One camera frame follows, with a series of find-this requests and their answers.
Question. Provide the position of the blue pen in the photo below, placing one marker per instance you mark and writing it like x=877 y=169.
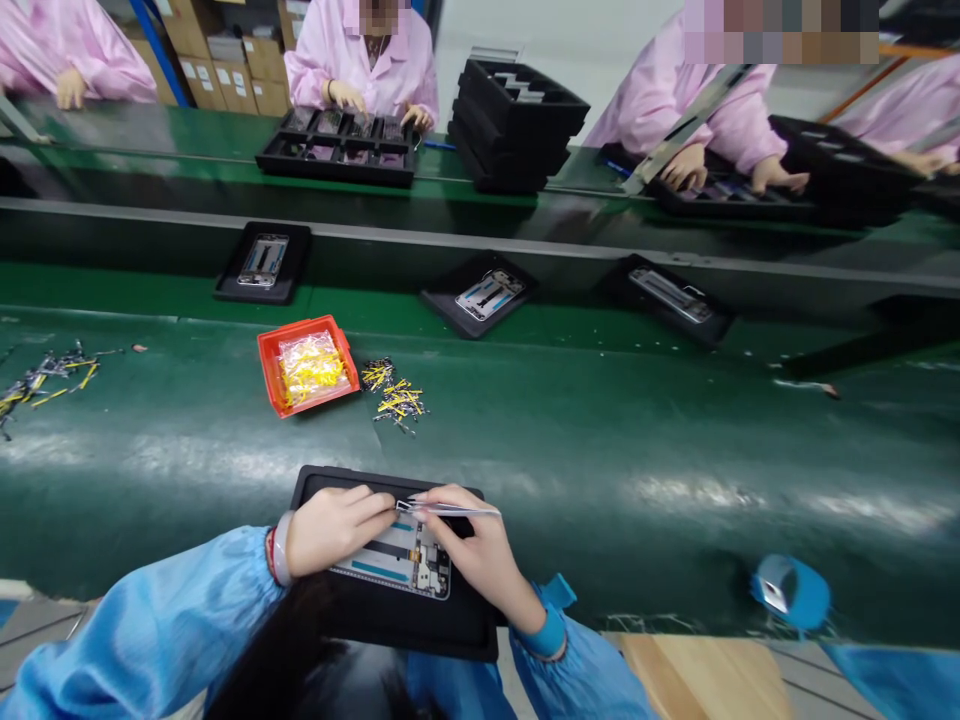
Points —
x=615 y=166
x=441 y=145

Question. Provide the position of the silver metal tweezers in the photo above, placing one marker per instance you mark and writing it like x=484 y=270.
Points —
x=465 y=511

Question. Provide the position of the wooden board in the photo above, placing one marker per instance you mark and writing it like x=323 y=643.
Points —
x=705 y=679

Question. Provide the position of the clear bag of yellow parts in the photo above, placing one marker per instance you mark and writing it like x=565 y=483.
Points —
x=315 y=371

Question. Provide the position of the black compartment tray of phones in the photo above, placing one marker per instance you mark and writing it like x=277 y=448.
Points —
x=337 y=165
x=735 y=202

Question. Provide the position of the person's left hand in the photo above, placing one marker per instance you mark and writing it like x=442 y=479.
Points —
x=330 y=529

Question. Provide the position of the blue round object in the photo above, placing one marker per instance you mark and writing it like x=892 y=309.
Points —
x=806 y=600

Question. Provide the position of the pile of yellow black connectors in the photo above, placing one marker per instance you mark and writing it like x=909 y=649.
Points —
x=45 y=379
x=394 y=397

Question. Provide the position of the orange plastic tray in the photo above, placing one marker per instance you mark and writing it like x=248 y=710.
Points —
x=270 y=375

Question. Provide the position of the grey conveyor rail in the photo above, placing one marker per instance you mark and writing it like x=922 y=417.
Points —
x=450 y=244

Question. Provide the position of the person's left fingers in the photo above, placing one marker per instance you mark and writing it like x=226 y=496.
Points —
x=364 y=506

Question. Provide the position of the person's right hand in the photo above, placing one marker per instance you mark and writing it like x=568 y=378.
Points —
x=472 y=551

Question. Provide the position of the silver phone frame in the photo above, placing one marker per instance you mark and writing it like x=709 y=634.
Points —
x=262 y=262
x=487 y=296
x=671 y=296

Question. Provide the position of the phone frame with circuit board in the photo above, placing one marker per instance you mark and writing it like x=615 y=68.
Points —
x=405 y=566

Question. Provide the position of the person's body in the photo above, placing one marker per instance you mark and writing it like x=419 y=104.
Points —
x=457 y=690

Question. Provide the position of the stack of black compartment trays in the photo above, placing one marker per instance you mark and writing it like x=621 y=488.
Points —
x=847 y=165
x=517 y=120

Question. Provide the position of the grey metal bar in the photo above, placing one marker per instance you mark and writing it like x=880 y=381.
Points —
x=675 y=135

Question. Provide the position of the shelf of cardboard boxes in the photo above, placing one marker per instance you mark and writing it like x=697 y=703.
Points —
x=217 y=67

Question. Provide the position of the black foam work tray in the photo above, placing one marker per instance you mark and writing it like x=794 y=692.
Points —
x=442 y=622

